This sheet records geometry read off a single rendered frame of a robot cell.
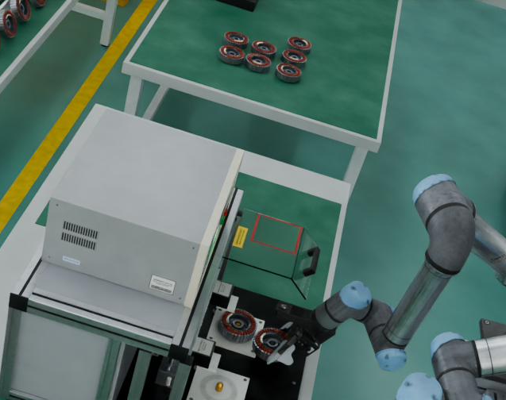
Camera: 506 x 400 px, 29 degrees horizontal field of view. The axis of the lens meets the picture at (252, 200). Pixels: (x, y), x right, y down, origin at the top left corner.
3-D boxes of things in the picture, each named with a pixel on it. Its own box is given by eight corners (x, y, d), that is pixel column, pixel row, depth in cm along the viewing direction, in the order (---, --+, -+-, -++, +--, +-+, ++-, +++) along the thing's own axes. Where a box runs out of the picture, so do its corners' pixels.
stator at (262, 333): (294, 342, 279) (296, 332, 277) (285, 367, 270) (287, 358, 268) (256, 332, 281) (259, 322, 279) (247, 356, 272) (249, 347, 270)
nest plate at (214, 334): (264, 323, 289) (264, 321, 288) (254, 358, 277) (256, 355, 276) (216, 308, 289) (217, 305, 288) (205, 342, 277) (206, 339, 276)
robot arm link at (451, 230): (497, 240, 227) (406, 376, 254) (480, 209, 235) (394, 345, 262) (456, 232, 223) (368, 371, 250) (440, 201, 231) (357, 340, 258)
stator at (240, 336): (259, 325, 286) (262, 316, 284) (248, 349, 277) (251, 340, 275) (224, 310, 287) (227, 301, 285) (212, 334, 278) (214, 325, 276)
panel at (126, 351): (171, 263, 300) (191, 188, 282) (107, 421, 246) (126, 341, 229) (168, 262, 300) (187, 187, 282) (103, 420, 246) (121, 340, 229)
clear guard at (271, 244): (317, 248, 285) (322, 232, 282) (306, 300, 266) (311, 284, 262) (212, 214, 285) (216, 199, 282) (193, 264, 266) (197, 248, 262)
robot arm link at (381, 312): (387, 348, 262) (357, 336, 257) (376, 318, 271) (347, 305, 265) (407, 330, 259) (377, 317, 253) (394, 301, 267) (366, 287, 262)
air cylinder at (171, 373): (179, 369, 266) (183, 355, 263) (172, 388, 260) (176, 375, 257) (161, 363, 266) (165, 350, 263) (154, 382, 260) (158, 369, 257)
